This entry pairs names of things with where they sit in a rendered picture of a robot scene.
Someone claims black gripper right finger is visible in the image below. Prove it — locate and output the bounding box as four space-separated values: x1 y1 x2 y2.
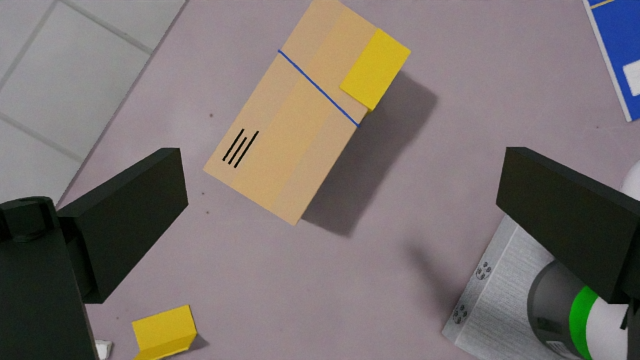
495 147 640 360

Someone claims tan cardboard box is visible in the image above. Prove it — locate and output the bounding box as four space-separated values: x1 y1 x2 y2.
203 0 378 226

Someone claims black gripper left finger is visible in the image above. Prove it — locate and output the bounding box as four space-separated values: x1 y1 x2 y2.
0 148 189 360

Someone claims blue notebook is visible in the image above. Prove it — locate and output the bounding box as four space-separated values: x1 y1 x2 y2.
582 0 640 122

